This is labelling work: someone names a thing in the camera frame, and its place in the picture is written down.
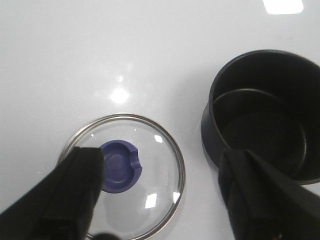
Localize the dark blue saucepan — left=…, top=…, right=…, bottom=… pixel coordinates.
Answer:
left=200, top=49, right=320, bottom=185

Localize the glass lid with blue knob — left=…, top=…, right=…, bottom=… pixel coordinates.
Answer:
left=58, top=112, right=186, bottom=240

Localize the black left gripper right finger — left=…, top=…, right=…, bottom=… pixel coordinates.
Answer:
left=218, top=149, right=320, bottom=240

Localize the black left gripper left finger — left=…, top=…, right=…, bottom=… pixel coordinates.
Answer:
left=0, top=147, right=104, bottom=240

